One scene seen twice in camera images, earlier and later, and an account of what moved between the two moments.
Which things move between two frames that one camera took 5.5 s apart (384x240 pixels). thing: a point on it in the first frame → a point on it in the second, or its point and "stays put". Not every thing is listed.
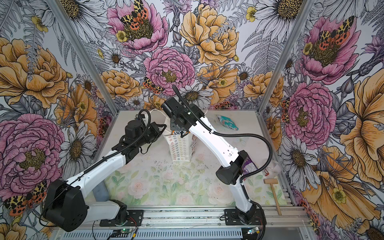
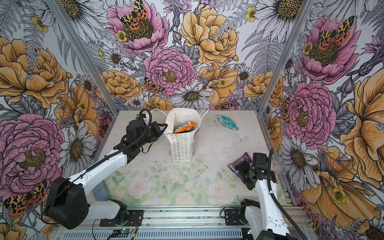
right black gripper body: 175,125 → 244,169
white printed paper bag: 181,144 stays put
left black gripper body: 153,134 stays put
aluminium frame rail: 293,217 stays put
